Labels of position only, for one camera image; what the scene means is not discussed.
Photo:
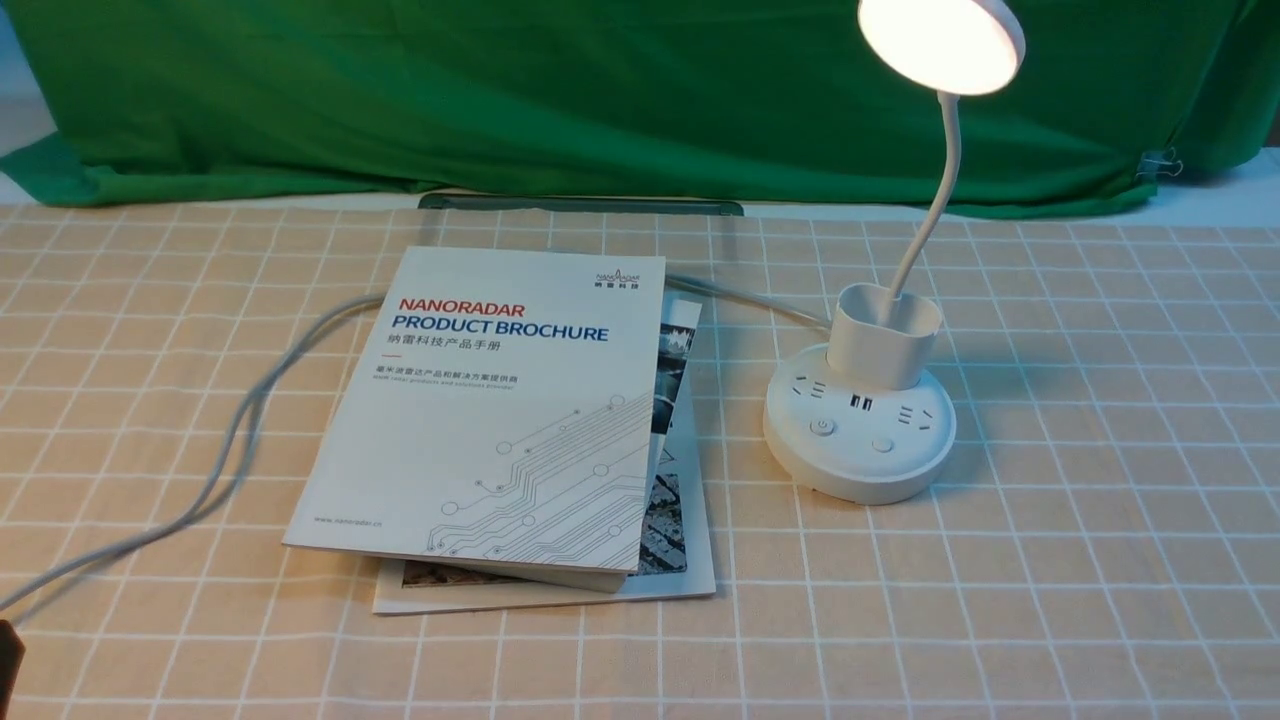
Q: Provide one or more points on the green backdrop cloth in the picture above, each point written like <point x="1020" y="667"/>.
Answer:
<point x="182" y="101"/>

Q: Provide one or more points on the metal binder clip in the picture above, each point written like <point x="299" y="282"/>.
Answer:
<point x="1163" y="163"/>

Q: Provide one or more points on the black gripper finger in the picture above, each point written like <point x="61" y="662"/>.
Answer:
<point x="12" y="651"/>

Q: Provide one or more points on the beige checkered tablecloth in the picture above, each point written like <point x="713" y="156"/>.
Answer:
<point x="1103" y="544"/>

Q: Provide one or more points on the white Nanoradar product brochure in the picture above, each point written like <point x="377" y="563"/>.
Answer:
<point x="498" y="419"/>

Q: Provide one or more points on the dark green flat bar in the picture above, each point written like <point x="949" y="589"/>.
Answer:
<point x="574" y="204"/>

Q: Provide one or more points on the white desk lamp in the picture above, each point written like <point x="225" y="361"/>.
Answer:
<point x="860" y="417"/>

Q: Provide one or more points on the magazine under brochure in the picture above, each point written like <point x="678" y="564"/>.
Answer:
<point x="675" y="554"/>

